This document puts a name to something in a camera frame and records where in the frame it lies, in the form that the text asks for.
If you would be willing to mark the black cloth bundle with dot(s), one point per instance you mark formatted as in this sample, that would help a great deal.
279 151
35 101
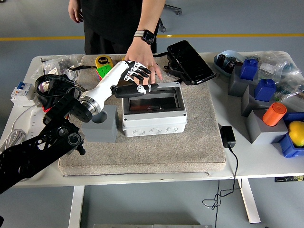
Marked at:
48 101

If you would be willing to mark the yellow tape measure 5m label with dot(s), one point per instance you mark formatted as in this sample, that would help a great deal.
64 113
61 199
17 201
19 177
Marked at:
103 61

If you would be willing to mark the clear bags of components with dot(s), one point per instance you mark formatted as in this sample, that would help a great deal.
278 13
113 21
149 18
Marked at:
280 69

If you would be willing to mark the orange cylinder battery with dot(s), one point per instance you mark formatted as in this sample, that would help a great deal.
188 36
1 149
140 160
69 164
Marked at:
273 115

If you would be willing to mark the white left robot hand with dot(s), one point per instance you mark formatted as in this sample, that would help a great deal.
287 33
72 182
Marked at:
107 82

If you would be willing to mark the person's right hand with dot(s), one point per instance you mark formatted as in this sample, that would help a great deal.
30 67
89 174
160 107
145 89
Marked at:
75 12

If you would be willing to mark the white junction box with lid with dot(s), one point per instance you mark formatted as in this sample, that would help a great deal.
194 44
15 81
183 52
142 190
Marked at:
154 129

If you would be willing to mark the clear bags of small parts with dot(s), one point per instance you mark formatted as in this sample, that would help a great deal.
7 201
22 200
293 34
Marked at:
61 61

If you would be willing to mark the yellow lemon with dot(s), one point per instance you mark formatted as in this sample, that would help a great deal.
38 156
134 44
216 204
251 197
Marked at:
297 133

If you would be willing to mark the blue bottle-shaped block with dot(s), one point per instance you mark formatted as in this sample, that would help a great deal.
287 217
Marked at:
248 70
263 91

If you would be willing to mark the small red block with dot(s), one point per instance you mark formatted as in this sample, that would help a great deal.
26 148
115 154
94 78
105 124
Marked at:
46 109

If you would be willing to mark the large colourful puzzle cube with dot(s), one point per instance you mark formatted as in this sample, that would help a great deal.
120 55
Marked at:
103 70

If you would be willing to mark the person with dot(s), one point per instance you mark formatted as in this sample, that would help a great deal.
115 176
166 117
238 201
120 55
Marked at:
107 19

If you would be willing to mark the grey holder block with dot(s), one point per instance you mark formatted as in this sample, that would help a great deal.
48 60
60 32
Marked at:
248 104
266 135
237 85

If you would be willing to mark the grey block with round hole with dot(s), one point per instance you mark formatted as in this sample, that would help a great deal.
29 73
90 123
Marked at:
102 133

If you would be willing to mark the white table leg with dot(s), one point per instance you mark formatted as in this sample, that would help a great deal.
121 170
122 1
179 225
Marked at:
76 206
249 199

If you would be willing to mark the black table control panel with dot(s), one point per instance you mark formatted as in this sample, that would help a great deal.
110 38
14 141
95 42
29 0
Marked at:
288 178

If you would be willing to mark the purple and white packet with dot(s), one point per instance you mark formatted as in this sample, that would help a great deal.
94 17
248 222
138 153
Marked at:
51 71

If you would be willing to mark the light blue bowl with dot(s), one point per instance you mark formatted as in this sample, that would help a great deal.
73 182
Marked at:
221 69

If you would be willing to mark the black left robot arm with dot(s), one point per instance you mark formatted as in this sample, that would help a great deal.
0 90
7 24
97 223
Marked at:
35 152

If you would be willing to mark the person's left forearm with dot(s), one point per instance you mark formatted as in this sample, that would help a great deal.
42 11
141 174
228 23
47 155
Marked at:
149 16

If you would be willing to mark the white power strip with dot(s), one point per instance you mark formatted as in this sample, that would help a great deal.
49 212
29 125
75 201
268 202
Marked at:
35 123

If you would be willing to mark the black power adapter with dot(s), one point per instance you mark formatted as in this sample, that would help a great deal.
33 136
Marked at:
227 135

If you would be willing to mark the blue plastic bin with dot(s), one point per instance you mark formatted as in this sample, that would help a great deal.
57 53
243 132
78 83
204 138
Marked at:
289 148

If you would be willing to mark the person's left hand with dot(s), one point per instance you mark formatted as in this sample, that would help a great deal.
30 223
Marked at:
141 53

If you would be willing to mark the white circuit breaker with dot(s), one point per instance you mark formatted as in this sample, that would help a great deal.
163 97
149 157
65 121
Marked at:
21 91

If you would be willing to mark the black capacitor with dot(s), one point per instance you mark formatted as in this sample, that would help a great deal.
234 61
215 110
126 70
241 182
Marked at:
230 65
222 60

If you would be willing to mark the black office chair base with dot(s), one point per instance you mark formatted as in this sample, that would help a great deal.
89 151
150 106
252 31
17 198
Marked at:
172 9

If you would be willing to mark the grey-brown mat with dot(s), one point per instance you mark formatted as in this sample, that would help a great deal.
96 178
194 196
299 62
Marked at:
166 154

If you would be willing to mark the glossy black case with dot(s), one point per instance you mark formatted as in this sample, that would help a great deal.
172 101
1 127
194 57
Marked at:
190 61

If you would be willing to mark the black wrist watch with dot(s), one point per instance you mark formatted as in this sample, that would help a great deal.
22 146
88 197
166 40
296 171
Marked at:
148 36

